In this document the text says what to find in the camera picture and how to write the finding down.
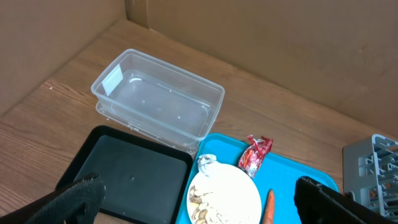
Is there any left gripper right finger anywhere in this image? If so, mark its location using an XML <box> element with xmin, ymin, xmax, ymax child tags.
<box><xmin>294</xmin><ymin>176</ymin><xmax>394</xmax><ymax>224</ymax></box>

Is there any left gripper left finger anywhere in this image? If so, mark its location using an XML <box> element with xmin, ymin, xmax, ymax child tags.
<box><xmin>1</xmin><ymin>174</ymin><xmax>106</xmax><ymax>224</ymax></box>

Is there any orange carrot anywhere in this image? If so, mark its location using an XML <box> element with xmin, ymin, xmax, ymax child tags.
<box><xmin>262</xmin><ymin>189</ymin><xmax>275</xmax><ymax>224</ymax></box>

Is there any red snack wrapper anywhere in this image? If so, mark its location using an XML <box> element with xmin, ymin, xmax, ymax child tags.
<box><xmin>238</xmin><ymin>135</ymin><xmax>274</xmax><ymax>179</ymax></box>

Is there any large white plate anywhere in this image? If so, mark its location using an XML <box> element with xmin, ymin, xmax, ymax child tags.
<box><xmin>187</xmin><ymin>163</ymin><xmax>262</xmax><ymax>224</ymax></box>

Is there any food scraps and rice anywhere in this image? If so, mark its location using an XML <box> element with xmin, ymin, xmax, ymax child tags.
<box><xmin>187</xmin><ymin>185</ymin><xmax>230</xmax><ymax>224</ymax></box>

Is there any white napkin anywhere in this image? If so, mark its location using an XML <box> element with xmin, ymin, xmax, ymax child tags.
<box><xmin>197</xmin><ymin>154</ymin><xmax>218</xmax><ymax>177</ymax></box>

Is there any grey dishwasher rack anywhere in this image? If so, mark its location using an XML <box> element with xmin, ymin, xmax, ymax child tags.
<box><xmin>343</xmin><ymin>134</ymin><xmax>397</xmax><ymax>222</ymax></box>

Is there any teal plastic tray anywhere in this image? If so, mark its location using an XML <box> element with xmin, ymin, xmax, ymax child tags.
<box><xmin>175</xmin><ymin>134</ymin><xmax>338</xmax><ymax>224</ymax></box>

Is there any black plastic tray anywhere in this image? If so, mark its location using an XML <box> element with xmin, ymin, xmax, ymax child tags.
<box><xmin>56</xmin><ymin>126</ymin><xmax>193</xmax><ymax>223</ymax></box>

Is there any clear plastic container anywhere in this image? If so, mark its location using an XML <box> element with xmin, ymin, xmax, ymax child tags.
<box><xmin>91</xmin><ymin>49</ymin><xmax>225</xmax><ymax>154</ymax></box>

